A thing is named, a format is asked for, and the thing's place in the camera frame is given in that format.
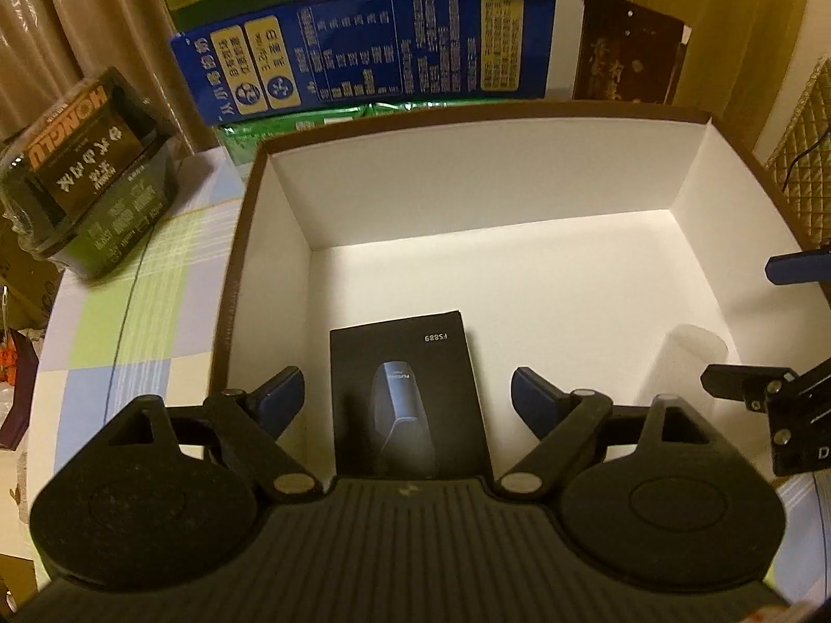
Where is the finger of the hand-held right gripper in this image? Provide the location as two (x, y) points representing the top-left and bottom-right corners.
(700, 363), (801, 412)
(765, 245), (831, 288)

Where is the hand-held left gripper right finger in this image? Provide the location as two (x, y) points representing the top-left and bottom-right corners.
(497, 365), (708, 506)

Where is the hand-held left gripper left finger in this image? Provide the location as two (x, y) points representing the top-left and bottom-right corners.
(107, 365), (322, 504)

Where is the brown cardboard box white inside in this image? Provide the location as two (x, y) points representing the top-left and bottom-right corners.
(209, 100), (831, 487)

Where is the checked cloth desktop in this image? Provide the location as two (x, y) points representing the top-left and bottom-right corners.
(32, 143), (831, 606)

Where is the translucent plastic cup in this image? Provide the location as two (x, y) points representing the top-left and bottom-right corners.
(659, 323), (729, 407)

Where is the black shaver product box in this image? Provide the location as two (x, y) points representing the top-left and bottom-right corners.
(330, 308), (495, 478)

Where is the beige quilted cushion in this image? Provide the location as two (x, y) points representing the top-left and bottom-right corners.
(762, 55), (831, 249)

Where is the beige curtain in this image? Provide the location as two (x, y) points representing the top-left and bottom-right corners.
(0, 0), (178, 145)
(633, 0), (820, 160)

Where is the dark maroon bag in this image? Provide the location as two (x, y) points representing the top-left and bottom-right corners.
(0, 328), (44, 453)

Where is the green plastic package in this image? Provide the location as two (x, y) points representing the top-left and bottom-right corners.
(214, 99), (520, 168)

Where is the black box with orange print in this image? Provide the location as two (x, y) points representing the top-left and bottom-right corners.
(0, 66), (181, 284)

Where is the blue printed carton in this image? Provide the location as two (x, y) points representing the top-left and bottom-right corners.
(170, 0), (558, 128)

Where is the thin black cable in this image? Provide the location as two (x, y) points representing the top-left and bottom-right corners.
(779, 133), (831, 193)

